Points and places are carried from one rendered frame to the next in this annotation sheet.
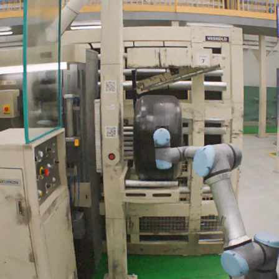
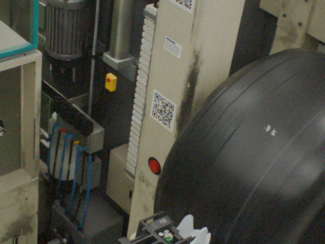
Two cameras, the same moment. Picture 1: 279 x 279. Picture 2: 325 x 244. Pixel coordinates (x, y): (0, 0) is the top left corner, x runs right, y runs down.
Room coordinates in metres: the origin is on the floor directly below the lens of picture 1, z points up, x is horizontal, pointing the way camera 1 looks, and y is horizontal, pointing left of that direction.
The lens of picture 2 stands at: (1.25, -0.55, 2.02)
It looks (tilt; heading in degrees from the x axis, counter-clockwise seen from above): 35 degrees down; 38
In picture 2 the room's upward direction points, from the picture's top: 9 degrees clockwise
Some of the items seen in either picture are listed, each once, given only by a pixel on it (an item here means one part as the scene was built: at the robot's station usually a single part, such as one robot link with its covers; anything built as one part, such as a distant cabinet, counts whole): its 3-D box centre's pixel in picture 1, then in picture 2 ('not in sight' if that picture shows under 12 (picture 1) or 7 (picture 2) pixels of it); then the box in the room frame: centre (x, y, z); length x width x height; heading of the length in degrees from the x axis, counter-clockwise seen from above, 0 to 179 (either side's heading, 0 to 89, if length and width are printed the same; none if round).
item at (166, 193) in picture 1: (151, 192); not in sight; (2.10, -0.07, 0.84); 0.36 x 0.09 x 0.06; 85
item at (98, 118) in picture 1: (99, 136); (148, 98); (2.22, 0.27, 1.19); 0.05 x 0.04 x 0.48; 175
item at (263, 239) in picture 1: (264, 249); not in sight; (1.16, -0.51, 0.88); 0.13 x 0.12 x 0.14; 117
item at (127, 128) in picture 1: (125, 144); not in sight; (2.64, 0.11, 1.05); 0.20 x 0.15 x 0.30; 85
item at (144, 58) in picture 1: (170, 58); not in sight; (2.53, -0.23, 1.71); 0.61 x 0.25 x 0.15; 85
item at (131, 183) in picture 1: (151, 183); not in sight; (2.10, -0.07, 0.90); 0.35 x 0.05 x 0.05; 85
